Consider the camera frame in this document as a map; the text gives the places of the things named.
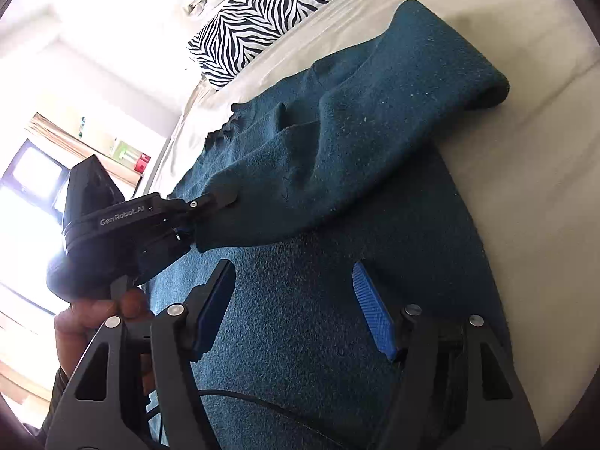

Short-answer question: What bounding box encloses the zebra print pillow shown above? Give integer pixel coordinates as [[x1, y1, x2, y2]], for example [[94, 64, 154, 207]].
[[188, 0, 333, 90]]

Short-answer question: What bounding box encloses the wooden window shelf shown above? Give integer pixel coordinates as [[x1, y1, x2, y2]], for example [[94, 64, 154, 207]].
[[24, 113, 141, 188]]

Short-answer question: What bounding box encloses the black cable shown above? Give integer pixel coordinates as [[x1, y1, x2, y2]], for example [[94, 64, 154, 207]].
[[145, 388, 348, 450]]

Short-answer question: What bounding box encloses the dark teal knit sweater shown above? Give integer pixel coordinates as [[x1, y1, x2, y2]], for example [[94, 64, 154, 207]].
[[147, 0, 510, 449]]

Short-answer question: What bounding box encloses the red box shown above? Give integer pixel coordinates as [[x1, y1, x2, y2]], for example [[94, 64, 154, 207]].
[[134, 153, 150, 175]]

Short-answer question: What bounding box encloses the beige bed sheet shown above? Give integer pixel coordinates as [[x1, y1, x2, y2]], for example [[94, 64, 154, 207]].
[[147, 0, 599, 449]]

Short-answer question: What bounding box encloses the person's left hand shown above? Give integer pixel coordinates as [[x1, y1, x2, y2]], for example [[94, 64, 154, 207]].
[[52, 288, 153, 399]]

